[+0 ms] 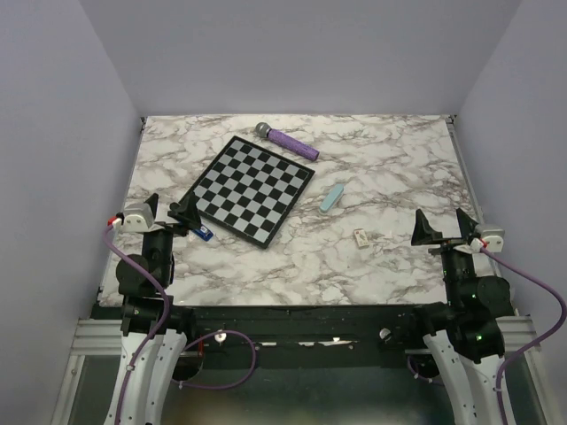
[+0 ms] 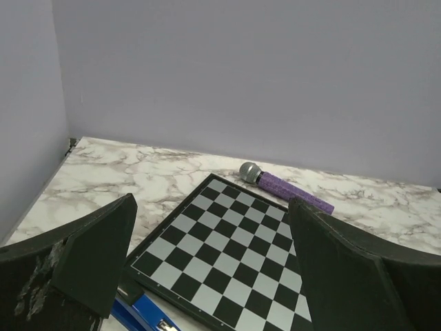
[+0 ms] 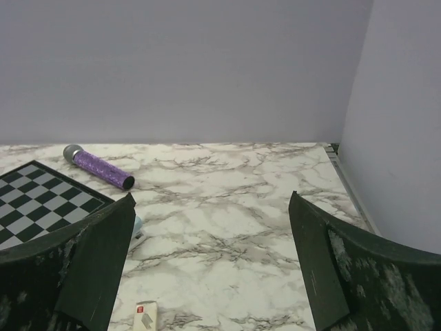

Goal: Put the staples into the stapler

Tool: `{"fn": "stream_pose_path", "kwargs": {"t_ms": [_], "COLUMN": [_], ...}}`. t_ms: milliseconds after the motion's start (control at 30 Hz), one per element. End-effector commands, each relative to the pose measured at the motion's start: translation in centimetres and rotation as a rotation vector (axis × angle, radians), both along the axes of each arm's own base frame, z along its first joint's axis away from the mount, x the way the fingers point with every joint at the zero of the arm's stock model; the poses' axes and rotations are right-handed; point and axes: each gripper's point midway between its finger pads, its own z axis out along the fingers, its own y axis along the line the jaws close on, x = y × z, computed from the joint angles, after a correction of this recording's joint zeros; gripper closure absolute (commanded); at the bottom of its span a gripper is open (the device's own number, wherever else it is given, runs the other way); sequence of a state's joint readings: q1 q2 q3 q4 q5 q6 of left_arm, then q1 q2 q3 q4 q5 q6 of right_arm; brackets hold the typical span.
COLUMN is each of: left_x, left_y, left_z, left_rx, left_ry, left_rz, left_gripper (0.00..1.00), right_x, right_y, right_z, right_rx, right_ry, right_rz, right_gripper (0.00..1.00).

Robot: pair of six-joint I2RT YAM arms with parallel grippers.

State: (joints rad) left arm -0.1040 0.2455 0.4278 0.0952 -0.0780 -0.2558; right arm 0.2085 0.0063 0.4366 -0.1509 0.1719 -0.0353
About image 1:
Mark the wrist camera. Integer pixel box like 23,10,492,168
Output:
469,224,505,253
108,203,154,233

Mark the black and silver chessboard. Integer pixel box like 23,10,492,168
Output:
186,136,315,249

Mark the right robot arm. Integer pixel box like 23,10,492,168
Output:
407,209,516,424

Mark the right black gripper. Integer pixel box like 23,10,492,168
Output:
411,206,480,306

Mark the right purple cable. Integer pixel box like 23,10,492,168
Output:
407,247,567,425

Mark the purple glitter toy microphone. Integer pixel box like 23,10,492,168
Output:
255,122,320,161

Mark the white staple box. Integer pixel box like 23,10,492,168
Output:
353,228,369,249

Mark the aluminium mounting rail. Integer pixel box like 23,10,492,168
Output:
70,305,542,368

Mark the light blue stapler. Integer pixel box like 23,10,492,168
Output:
319,184,345,214

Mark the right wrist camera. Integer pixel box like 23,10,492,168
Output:
469,224,505,253

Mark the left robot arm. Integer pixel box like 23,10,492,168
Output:
103,193,202,424

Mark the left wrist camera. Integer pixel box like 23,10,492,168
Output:
108,203,154,233

